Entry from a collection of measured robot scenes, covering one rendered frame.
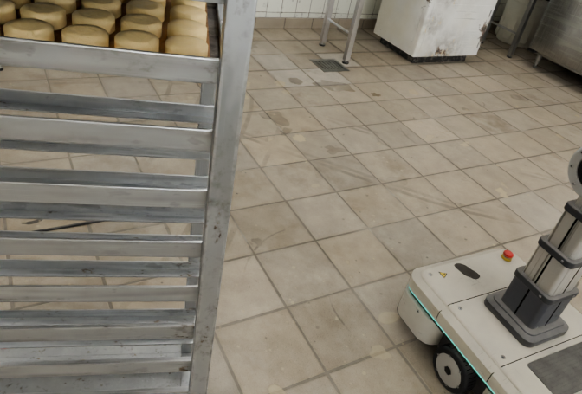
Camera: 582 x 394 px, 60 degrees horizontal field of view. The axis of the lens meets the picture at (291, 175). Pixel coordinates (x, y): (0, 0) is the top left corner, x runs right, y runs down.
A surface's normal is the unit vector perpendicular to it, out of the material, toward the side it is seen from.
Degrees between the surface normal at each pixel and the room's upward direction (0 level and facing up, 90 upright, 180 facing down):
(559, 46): 90
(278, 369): 0
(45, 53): 90
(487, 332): 0
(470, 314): 0
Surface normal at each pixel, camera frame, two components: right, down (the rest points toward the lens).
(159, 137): 0.15, 0.58
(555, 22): -0.87, 0.14
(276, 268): 0.17, -0.82
